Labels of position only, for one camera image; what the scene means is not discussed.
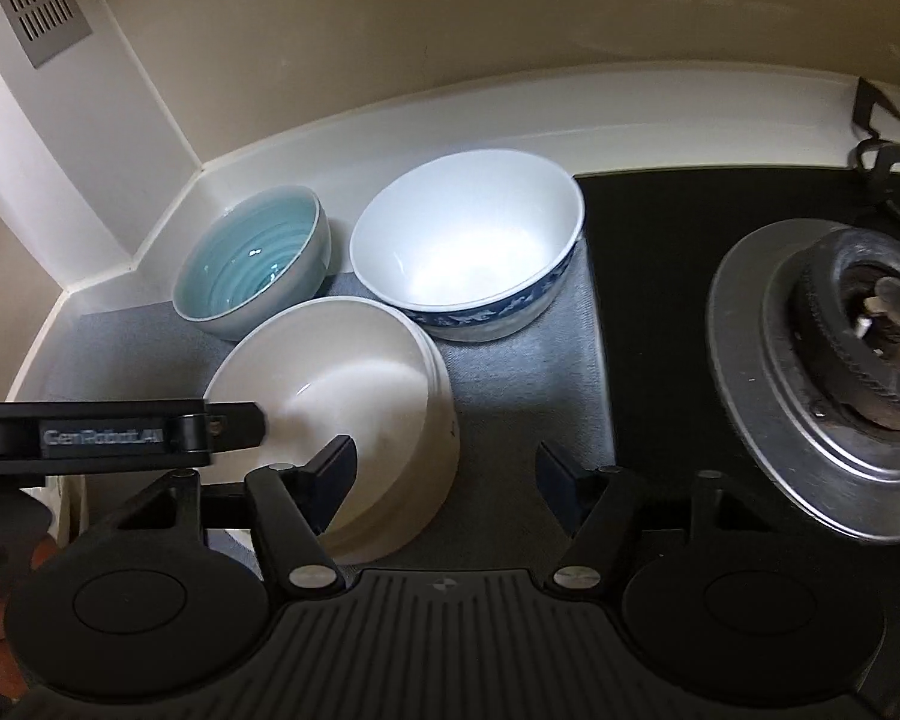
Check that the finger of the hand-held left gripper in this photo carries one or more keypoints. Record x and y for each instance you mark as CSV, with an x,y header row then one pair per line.
x,y
236,427

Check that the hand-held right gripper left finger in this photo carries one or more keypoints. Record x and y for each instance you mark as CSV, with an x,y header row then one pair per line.
x,y
336,480

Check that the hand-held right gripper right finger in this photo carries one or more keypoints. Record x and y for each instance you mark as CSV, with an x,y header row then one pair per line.
x,y
556,491

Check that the beige ribbed bowl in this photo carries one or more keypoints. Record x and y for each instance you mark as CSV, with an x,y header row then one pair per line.
x,y
390,390

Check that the white bowl blue pattern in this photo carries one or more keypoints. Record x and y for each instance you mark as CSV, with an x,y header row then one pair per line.
x,y
465,240

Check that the grey fabric mat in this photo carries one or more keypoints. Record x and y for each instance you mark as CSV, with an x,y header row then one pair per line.
x,y
510,405

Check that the teal ribbed bowl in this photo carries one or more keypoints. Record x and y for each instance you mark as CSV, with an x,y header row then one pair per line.
x,y
247,262

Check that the metal gas burner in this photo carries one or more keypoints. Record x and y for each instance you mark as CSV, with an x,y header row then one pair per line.
x,y
765,405

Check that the black glass gas stove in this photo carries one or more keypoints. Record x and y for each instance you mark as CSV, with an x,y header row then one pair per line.
x,y
645,277

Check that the black pot support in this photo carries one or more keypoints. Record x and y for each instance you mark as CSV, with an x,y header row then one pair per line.
x,y
881,165

